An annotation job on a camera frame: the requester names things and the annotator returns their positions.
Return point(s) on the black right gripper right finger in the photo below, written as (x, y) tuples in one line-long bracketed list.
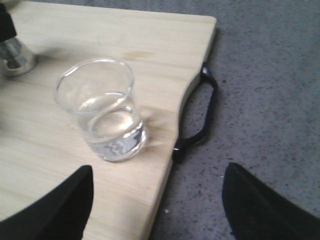
[(256, 212)]

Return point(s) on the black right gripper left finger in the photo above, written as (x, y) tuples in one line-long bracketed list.
[(62, 214)]

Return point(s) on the clear glass beaker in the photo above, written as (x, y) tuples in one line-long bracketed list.
[(107, 115)]

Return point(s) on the steel double jigger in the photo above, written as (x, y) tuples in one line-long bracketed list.
[(16, 58)]

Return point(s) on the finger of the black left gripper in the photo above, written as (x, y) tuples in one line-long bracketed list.
[(7, 28)]

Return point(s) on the black board handle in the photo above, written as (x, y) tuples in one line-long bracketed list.
[(183, 144)]

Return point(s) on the wooden cutting board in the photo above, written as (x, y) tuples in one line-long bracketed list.
[(40, 141)]

